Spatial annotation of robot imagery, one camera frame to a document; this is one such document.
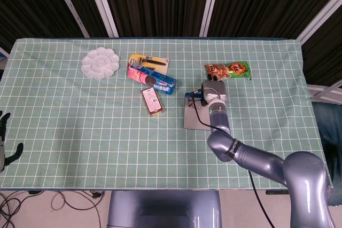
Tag black floor cable tangle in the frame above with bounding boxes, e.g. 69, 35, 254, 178
0, 192, 17, 228

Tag blue jeans leg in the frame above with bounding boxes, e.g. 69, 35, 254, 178
312, 101, 342, 205

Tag green orange snack bag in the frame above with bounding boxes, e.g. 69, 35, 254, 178
204, 61, 252, 81

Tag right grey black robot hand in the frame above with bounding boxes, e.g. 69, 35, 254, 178
200, 75, 228, 106

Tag white flower paint palette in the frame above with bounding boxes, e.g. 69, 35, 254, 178
81, 47, 120, 81

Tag white partition post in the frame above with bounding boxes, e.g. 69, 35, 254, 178
84, 0, 120, 38
296, 0, 342, 44
49, 0, 90, 38
199, 0, 224, 37

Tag long black floor cable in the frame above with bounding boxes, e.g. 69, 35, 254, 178
60, 190, 106, 228

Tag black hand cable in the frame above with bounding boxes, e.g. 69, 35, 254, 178
191, 85, 276, 228

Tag pink blue cookie box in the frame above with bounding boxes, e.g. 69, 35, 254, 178
127, 64, 178, 96

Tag green white checked tablecloth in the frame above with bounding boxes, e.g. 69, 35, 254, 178
0, 37, 333, 190

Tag yellow razor blister pack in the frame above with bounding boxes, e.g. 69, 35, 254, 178
127, 53, 170, 75

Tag grey floor cable loop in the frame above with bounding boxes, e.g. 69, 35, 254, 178
51, 191, 67, 211

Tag dark blue glasses case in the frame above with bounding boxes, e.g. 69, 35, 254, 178
183, 91, 214, 132

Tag blue-grey robot torso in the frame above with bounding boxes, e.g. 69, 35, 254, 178
106, 190, 222, 228

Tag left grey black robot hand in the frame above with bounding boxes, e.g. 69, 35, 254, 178
0, 110, 24, 172

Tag small red yellow box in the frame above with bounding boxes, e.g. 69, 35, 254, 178
141, 87, 166, 117

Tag white blue board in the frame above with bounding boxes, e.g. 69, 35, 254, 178
0, 47, 9, 65

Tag white metal rack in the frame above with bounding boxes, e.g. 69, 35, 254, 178
306, 83, 342, 104

